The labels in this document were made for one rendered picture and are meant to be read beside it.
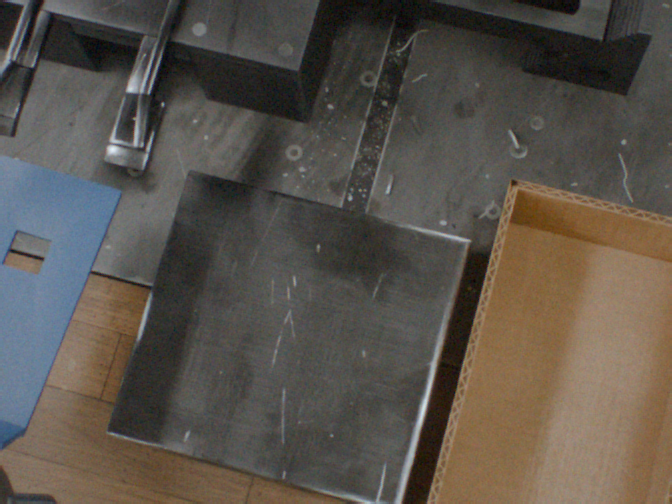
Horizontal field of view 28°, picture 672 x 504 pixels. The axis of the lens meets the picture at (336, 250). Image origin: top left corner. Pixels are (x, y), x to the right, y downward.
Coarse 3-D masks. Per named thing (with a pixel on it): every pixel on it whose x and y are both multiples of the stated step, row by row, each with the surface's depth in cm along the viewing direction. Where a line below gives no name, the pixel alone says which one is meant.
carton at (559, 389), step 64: (512, 192) 71; (512, 256) 77; (576, 256) 77; (640, 256) 77; (512, 320) 76; (576, 320) 76; (640, 320) 76; (512, 384) 75; (576, 384) 75; (640, 384) 75; (448, 448) 68; (512, 448) 74; (576, 448) 74; (640, 448) 74
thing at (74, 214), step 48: (0, 192) 71; (48, 192) 71; (96, 192) 71; (0, 240) 70; (48, 240) 70; (96, 240) 70; (0, 288) 69; (48, 288) 69; (0, 336) 68; (48, 336) 68; (0, 384) 67; (0, 432) 65
